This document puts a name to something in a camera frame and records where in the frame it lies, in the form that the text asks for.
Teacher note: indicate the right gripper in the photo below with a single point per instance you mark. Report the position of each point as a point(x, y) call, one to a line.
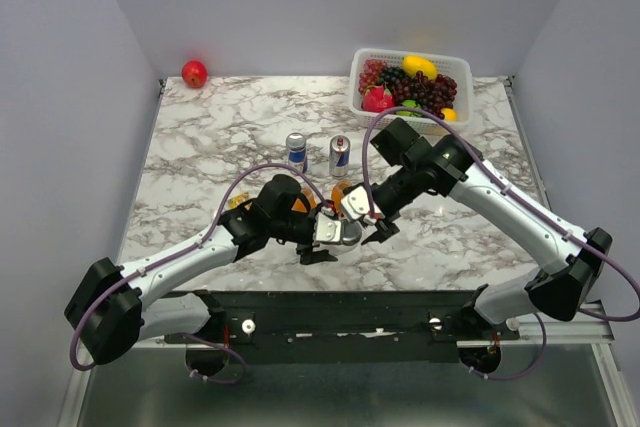
point(385, 228)

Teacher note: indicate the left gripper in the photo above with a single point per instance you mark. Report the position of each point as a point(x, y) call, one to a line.
point(308, 257)

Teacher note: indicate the silver jar lid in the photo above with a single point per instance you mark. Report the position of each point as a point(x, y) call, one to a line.
point(351, 233)

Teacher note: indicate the orange juice bottle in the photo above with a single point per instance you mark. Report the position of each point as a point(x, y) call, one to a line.
point(338, 193)
point(305, 202)

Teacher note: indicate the clear glass jar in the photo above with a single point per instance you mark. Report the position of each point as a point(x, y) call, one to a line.
point(341, 249)

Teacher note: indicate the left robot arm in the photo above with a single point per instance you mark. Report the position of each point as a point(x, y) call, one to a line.
point(115, 306)

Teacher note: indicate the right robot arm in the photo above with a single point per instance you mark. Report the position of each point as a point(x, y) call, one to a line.
point(568, 262)

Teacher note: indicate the yellow candy packet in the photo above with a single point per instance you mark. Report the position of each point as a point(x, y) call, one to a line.
point(236, 200)

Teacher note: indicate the blue silver energy can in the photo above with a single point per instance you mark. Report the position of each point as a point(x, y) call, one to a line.
point(339, 156)

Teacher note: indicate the blue energy can left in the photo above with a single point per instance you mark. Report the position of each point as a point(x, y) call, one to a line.
point(296, 145)

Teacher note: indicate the green round fruit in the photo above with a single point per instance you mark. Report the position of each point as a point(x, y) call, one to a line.
point(413, 106)

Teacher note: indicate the red dragon fruit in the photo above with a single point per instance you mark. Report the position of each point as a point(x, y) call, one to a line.
point(377, 99)

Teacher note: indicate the dark red grape bunch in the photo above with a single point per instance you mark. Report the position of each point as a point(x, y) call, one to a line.
point(432, 95)

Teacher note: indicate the black grape bunch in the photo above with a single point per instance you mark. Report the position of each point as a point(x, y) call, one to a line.
point(391, 76)

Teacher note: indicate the light red grape bunch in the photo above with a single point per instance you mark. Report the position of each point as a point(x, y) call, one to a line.
point(370, 75)

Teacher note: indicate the white plastic fruit basket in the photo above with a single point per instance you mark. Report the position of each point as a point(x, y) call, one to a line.
point(456, 68)

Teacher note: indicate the red apple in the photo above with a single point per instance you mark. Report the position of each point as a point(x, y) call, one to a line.
point(194, 74)

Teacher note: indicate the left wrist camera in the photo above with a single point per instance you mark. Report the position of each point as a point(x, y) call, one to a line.
point(328, 229)

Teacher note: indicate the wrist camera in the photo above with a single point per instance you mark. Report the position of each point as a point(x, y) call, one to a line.
point(328, 229)
point(355, 206)

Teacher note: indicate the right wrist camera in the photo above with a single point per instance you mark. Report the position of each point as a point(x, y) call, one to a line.
point(355, 206)

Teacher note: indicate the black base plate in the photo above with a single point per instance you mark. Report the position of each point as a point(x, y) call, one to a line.
point(331, 327)

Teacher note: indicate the aluminium rail frame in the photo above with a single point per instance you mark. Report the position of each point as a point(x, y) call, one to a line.
point(566, 375)

